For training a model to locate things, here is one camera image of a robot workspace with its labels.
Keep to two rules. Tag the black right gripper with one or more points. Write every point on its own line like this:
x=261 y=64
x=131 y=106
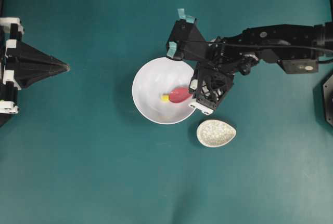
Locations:
x=213 y=77

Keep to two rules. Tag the yellow hexagonal prism block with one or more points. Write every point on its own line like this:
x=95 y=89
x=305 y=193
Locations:
x=165 y=98

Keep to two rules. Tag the green table mat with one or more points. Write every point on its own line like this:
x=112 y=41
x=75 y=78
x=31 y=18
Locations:
x=80 y=152

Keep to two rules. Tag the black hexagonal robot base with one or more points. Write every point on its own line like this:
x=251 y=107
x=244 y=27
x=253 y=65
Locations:
x=322 y=96

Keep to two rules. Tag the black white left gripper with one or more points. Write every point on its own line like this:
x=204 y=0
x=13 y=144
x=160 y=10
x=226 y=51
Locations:
x=32 y=66

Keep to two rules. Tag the speckled teardrop dish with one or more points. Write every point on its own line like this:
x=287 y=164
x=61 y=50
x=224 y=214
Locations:
x=215 y=133

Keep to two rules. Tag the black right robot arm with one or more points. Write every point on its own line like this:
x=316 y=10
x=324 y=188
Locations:
x=296 y=49

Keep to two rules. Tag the red spoon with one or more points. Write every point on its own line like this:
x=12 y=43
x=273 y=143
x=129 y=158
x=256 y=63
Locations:
x=179 y=94

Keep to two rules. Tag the white round bowl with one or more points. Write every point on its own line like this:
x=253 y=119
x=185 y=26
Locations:
x=156 y=78

